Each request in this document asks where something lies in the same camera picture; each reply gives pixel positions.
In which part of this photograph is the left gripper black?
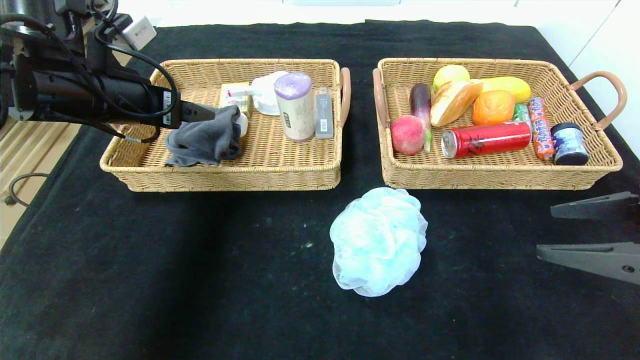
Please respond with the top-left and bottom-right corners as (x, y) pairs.
(101, 74), (216, 130)

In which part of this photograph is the grey cloth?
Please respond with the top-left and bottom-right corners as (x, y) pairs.
(164, 104), (243, 168)

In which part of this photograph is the purple trash bag roll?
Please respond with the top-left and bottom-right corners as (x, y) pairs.
(273, 71), (316, 143)

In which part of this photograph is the light blue bath sponge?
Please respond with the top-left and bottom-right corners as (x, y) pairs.
(329, 187), (429, 298)

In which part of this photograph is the croissant bread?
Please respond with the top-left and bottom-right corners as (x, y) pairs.
(430, 80), (485, 128)

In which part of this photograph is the red soda can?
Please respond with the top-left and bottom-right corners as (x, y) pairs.
(441, 121), (532, 160)

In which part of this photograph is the orange fruit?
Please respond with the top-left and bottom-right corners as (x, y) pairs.
(472, 90), (516, 127)

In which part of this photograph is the wicker basket holding toiletries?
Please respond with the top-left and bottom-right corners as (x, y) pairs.
(99, 58), (352, 193)

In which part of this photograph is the wicker basket holding food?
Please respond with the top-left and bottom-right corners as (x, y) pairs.
(372, 58), (627, 191)

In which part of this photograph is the small pale printed box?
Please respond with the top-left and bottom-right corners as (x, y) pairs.
(219, 83), (252, 117)

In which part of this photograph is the white round bowl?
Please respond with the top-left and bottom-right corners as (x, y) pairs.
(249, 71), (291, 117)

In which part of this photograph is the grey rectangular stick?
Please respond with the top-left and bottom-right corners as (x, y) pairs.
(315, 87), (335, 140)

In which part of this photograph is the black table cloth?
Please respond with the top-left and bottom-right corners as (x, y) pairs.
(0, 21), (640, 360)

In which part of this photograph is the gold wheeled rack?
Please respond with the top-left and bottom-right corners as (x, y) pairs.
(0, 117), (83, 207)

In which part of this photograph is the pink peach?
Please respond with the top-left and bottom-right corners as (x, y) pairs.
(390, 115), (427, 156)

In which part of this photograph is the purple eggplant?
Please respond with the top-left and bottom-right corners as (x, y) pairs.
(410, 83), (434, 153)

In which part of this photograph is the yellow lemon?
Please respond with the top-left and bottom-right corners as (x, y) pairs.
(433, 65), (471, 94)

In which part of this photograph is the yellow oblong mango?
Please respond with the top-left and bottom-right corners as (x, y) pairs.
(477, 76), (532, 104)

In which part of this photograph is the orange sausage snack tube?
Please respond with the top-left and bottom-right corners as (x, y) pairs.
(528, 97), (556, 162)

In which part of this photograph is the dark blue jar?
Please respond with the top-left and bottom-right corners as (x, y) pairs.
(550, 122), (590, 166)

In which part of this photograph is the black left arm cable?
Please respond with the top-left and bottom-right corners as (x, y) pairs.
(0, 0), (179, 144)

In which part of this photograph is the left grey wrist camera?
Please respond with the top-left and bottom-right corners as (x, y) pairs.
(122, 16), (157, 52)

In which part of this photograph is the thin black cable loop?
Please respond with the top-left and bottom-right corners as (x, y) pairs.
(5, 172), (51, 207)

